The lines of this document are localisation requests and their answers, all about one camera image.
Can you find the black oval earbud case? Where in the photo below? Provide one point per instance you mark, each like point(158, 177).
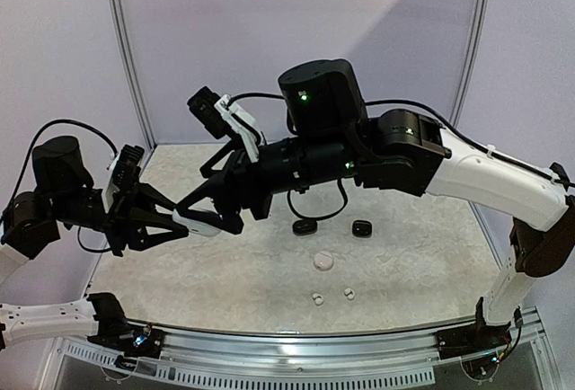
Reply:
point(304, 227)

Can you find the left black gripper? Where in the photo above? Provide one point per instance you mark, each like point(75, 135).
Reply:
point(129, 217)

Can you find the pink round earbud case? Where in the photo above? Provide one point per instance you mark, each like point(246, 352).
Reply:
point(323, 261)

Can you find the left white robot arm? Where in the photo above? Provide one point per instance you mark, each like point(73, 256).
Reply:
point(28, 225)

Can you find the aluminium frame post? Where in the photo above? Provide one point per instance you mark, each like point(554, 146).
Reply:
point(130, 70)
point(470, 56)

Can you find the right aluminium frame post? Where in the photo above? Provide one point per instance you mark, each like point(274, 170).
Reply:
point(470, 56)

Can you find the white earbud lower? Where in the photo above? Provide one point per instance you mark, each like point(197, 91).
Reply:
point(318, 299)

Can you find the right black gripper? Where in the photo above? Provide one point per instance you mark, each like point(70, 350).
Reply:
point(247, 181)

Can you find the aluminium front rail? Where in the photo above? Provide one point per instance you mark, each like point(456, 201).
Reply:
point(410, 358)

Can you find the left aluminium frame post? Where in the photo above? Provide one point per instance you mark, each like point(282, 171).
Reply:
point(130, 70)

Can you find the white oval earbud case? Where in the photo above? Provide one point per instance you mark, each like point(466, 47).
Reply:
point(195, 227)

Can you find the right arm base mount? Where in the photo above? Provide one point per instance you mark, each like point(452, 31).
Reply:
point(478, 336)

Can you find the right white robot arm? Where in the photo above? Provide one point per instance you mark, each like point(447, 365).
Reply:
point(409, 148)

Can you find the white stem earbud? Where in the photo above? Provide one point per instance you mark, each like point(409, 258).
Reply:
point(349, 293)

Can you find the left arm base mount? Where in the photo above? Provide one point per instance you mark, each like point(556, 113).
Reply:
point(116, 333)

